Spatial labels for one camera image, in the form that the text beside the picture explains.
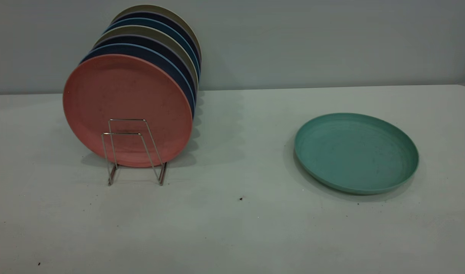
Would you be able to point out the green round plate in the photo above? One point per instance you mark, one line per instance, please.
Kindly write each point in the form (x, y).
(354, 152)

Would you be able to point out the pink round plate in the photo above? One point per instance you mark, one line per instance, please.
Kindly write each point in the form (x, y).
(125, 95)

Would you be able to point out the navy plate with blue rim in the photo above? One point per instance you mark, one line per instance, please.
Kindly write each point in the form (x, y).
(141, 50)

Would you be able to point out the olive beige plate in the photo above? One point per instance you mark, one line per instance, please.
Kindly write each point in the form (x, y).
(152, 7)
(144, 30)

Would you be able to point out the teal blue plate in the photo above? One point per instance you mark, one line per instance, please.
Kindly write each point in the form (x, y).
(148, 22)

